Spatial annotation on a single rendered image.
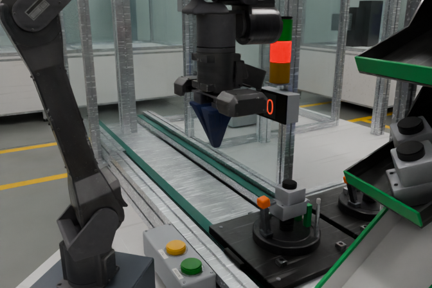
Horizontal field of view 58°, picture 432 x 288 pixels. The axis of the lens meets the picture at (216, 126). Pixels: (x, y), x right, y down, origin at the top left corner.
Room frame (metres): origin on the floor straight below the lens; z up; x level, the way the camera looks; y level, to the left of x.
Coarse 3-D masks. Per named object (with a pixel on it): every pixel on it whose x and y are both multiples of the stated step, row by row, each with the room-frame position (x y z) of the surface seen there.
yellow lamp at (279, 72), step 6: (270, 66) 0.94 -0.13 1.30; (276, 66) 0.92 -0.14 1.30; (282, 66) 0.92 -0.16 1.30; (288, 66) 0.93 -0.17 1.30; (270, 72) 0.94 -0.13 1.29; (276, 72) 0.92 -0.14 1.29; (282, 72) 0.92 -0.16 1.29; (288, 72) 0.93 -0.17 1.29; (270, 78) 0.94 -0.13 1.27; (276, 78) 0.92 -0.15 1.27; (282, 78) 0.92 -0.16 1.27; (288, 78) 0.93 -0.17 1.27
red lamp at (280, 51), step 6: (276, 42) 0.92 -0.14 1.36; (282, 42) 0.92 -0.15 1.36; (288, 42) 0.92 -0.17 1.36; (270, 48) 0.95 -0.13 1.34; (276, 48) 0.92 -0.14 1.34; (282, 48) 0.92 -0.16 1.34; (288, 48) 0.92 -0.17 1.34; (270, 54) 0.94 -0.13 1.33; (276, 54) 0.92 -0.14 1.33; (282, 54) 0.92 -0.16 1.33; (288, 54) 0.92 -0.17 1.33; (270, 60) 0.94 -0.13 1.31; (276, 60) 0.92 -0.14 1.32; (282, 60) 0.92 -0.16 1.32; (288, 60) 0.93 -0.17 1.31
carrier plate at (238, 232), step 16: (224, 224) 0.77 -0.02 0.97; (240, 224) 0.77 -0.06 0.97; (320, 224) 0.77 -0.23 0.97; (224, 240) 0.71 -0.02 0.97; (240, 240) 0.71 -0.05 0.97; (320, 240) 0.71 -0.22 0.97; (336, 240) 0.71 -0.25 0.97; (352, 240) 0.71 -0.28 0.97; (240, 256) 0.65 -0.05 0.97; (256, 256) 0.65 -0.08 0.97; (272, 256) 0.65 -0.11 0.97; (288, 256) 0.65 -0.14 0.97; (304, 256) 0.65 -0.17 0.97; (320, 256) 0.65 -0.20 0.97; (336, 256) 0.65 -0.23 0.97; (256, 272) 0.61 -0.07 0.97; (272, 272) 0.60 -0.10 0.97; (288, 272) 0.60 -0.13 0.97; (304, 272) 0.60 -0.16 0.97; (320, 272) 0.61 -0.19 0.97
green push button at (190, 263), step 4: (184, 260) 0.64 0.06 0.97; (188, 260) 0.64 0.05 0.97; (192, 260) 0.64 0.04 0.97; (196, 260) 0.64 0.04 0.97; (200, 260) 0.64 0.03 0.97; (184, 264) 0.62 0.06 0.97; (188, 264) 0.62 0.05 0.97; (192, 264) 0.62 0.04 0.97; (196, 264) 0.62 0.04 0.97; (200, 264) 0.62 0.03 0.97; (184, 268) 0.61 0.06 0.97; (188, 268) 0.61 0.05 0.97; (192, 268) 0.61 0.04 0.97; (196, 268) 0.61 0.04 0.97; (200, 268) 0.62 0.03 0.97; (184, 272) 0.61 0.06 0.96; (188, 272) 0.61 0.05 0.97; (192, 272) 0.61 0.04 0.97; (196, 272) 0.61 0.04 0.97
